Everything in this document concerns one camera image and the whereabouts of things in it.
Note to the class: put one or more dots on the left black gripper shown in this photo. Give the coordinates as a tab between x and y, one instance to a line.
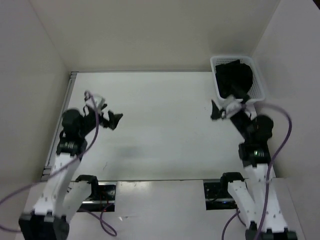
114	119

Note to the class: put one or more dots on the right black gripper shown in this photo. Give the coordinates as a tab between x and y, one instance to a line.
216	113

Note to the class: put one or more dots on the black shorts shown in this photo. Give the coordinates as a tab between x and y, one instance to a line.
234	78

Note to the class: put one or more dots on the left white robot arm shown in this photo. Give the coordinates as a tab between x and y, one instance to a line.
62	197

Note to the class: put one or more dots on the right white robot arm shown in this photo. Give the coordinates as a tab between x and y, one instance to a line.
256	200

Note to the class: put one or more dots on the white plastic basket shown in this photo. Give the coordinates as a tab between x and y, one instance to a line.
256	92

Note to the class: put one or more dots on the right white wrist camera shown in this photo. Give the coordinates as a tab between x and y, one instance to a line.
232	101

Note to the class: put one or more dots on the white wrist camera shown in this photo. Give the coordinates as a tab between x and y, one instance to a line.
94	101
232	101

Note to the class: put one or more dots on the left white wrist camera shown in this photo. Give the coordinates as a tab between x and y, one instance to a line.
94	101

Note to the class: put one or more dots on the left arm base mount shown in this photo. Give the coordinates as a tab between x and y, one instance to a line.
103	200

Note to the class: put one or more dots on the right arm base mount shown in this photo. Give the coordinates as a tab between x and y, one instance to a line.
216	198

